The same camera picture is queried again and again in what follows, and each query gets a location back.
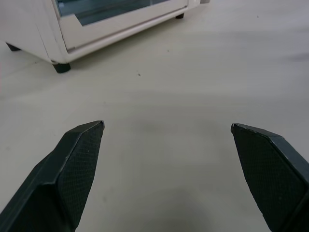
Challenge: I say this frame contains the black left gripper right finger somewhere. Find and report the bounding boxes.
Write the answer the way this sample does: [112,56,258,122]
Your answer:
[230,123,309,232]

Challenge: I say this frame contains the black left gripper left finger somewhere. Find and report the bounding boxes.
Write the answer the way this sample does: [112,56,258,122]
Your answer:
[0,120,105,232]

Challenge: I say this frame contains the white appliance glass door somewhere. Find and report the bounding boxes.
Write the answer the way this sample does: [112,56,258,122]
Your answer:
[51,0,189,52]

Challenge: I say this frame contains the white toaster oven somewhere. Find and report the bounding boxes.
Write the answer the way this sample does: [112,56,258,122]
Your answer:
[0,0,210,73]

